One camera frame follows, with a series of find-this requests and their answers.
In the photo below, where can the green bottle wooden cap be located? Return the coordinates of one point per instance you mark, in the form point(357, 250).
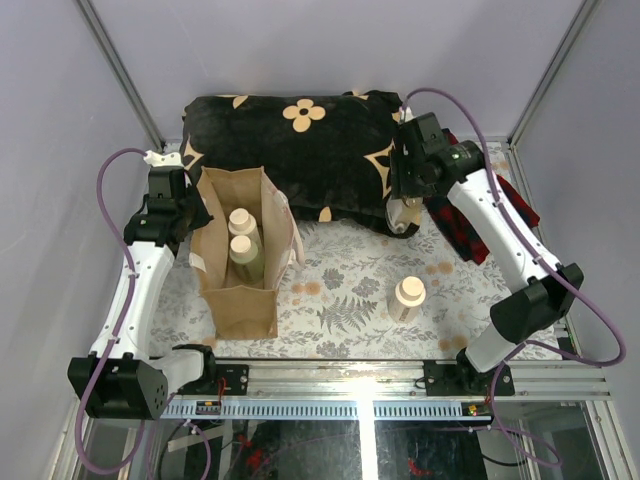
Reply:
point(247, 259)

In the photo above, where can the black floral blanket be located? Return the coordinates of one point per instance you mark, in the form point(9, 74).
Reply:
point(329, 155)

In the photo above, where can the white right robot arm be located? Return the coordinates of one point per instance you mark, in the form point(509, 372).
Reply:
point(540, 285)

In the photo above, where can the beige bottle wooden cap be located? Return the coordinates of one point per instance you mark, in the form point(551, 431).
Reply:
point(242, 223)

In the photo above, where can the cream bottle wooden cap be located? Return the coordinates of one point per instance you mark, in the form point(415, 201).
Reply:
point(407, 299)

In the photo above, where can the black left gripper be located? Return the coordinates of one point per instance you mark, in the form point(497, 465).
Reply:
point(205, 215)

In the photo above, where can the brown jute canvas bag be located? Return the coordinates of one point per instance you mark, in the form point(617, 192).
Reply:
point(240, 310)

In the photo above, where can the floral patterned table mat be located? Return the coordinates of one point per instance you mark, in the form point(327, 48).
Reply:
point(337, 306)

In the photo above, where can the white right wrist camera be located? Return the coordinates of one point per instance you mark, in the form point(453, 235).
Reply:
point(405, 114)

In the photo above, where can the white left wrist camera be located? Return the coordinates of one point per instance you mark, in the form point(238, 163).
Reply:
point(157, 160)

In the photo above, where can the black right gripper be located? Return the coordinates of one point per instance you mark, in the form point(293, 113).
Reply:
point(399, 185)

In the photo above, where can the aluminium mounting rail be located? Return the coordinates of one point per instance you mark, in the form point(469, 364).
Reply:
point(403, 380)

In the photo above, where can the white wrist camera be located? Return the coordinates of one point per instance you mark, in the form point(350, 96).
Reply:
point(405, 114)
point(157, 160)

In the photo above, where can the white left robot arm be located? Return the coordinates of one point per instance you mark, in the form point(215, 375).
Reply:
point(119, 379)

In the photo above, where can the yellow liquid bottle white cap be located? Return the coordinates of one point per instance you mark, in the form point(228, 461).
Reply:
point(402, 214)

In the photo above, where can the red black plaid cloth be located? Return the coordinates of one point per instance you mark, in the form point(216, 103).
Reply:
point(465, 225)

